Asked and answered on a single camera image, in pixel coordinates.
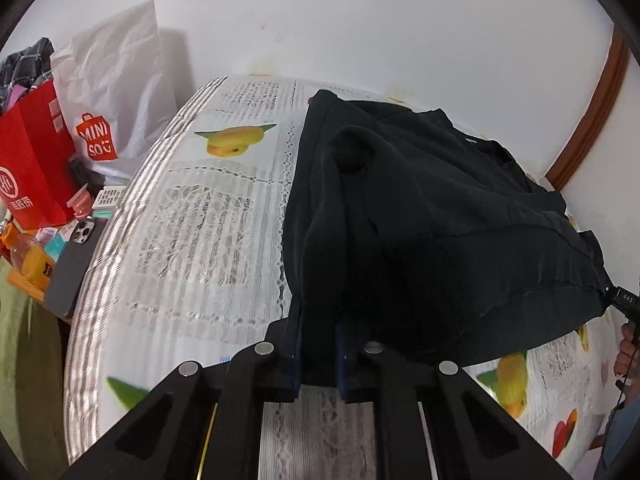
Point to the black sweatshirt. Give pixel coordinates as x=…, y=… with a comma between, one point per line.
x=425, y=240

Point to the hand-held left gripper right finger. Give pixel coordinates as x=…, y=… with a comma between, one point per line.
x=342, y=365

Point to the person's right hand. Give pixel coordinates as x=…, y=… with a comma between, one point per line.
x=626, y=355

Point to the white remote control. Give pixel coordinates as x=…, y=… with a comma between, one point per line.
x=110, y=198

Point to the dark grey smartphone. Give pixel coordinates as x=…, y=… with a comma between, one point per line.
x=72, y=270

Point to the brown wooden door frame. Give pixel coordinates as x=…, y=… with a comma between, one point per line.
x=590, y=125

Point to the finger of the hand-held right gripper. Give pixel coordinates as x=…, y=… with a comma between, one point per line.
x=606, y=294

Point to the white plastic shopping bag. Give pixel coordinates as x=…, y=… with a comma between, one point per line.
x=120, y=75

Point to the fruit print lace tablecloth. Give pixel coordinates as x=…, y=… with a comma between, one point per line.
x=200, y=240

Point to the wooden nightstand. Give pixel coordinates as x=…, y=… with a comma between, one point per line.
x=30, y=292

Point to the red paper bag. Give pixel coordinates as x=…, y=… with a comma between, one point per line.
x=35, y=160

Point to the orange juice bottle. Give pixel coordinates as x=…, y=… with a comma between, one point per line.
x=32, y=262

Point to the small teal box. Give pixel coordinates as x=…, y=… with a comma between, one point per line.
x=54, y=244

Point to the green bedsheet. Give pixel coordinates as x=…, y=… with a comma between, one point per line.
x=25, y=370

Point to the small pink cup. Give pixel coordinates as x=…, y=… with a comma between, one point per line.
x=81, y=202

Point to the grey checked cloth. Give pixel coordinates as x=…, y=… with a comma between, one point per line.
x=25, y=67

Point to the person's right forearm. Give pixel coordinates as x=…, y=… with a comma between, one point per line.
x=620, y=440

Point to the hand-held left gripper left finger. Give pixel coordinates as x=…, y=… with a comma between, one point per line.
x=292, y=362

